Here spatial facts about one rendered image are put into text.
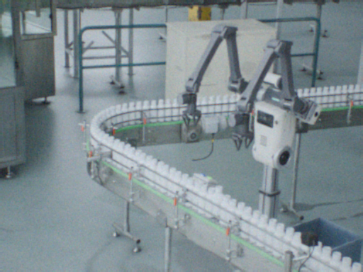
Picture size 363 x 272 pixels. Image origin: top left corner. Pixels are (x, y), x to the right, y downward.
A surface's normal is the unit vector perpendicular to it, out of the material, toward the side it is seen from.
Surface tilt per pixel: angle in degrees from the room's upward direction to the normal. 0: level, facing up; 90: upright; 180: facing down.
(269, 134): 90
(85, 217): 0
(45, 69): 90
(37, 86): 90
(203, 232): 90
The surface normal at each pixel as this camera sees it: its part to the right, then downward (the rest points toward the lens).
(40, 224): 0.04, -0.94
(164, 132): 0.35, 0.32
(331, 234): -0.78, 0.18
